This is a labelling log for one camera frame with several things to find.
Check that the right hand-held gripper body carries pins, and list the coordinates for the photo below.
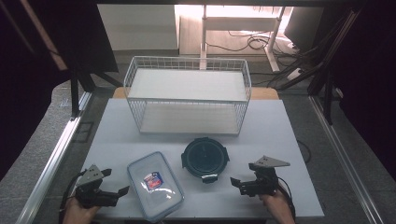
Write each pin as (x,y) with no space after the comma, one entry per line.
(264,182)

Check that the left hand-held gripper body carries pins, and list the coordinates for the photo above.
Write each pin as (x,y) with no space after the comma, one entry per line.
(90,191)

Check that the clear rectangular food container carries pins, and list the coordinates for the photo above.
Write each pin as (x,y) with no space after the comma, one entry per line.
(155,186)

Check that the dark round food container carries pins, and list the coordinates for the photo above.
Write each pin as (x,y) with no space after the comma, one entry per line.
(205,158)

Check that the person's left hand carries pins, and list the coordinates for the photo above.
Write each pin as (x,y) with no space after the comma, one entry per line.
(79,214)

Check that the person's right hand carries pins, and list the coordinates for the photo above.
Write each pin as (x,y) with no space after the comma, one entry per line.
(277,207)

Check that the wooden board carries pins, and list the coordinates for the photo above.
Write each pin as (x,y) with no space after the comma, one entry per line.
(264,93)

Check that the black metal stand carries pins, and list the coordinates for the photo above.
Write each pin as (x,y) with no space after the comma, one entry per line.
(74,93)
(327,90)

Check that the white power strip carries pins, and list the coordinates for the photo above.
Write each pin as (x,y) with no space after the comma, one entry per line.
(294,74)

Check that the white cabinet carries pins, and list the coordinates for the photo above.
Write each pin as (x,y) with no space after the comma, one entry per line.
(138,26)

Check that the aluminium rail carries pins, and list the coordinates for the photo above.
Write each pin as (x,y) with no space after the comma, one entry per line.
(51,165)
(345,161)

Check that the white desk frame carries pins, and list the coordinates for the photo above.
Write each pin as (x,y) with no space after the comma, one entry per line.
(239,23)

